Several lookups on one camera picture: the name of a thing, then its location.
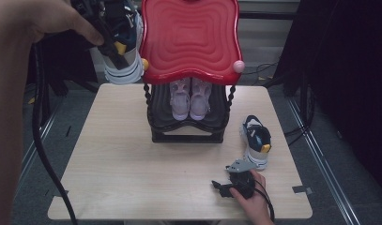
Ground navy and white sneaker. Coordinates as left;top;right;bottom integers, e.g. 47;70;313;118
239;114;272;172
88;0;146;86

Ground metal floor rail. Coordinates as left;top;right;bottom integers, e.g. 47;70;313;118
285;97;363;225
13;104;66;201

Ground hand-held gripper black cable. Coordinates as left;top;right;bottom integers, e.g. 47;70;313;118
31;40;80;225
253;179;276;223

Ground left hand-held gripper black cable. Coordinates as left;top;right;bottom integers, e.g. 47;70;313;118
31;40;80;225

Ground black horizontal bar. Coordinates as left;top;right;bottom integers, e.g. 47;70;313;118
238;10;300;21

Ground person's left hand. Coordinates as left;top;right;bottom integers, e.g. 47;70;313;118
0;0;105;55

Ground red and black shoe rack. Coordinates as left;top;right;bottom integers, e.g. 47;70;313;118
139;0;246;144

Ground purple sandal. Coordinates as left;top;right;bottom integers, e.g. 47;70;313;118
189;78;212;122
168;78;191;122

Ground dark curtain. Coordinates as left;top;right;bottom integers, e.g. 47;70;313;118
23;27;99;95
274;0;382;196

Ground grey tape strip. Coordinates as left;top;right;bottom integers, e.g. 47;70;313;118
292;185;313;195
53;188;69;199

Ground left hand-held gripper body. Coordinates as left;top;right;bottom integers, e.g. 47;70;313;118
70;0;117;26

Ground person's right hand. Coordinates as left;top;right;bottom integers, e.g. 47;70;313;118
230;169;274;225

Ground right hand-held gripper black cable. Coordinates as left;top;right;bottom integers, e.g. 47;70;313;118
253;179;276;223

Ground black floor cables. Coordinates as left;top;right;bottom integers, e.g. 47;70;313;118
283;123;310;147

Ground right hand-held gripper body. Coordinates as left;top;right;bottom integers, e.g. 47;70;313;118
224;157;258;201

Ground black metal stand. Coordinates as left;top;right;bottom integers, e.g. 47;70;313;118
38;71;100;128

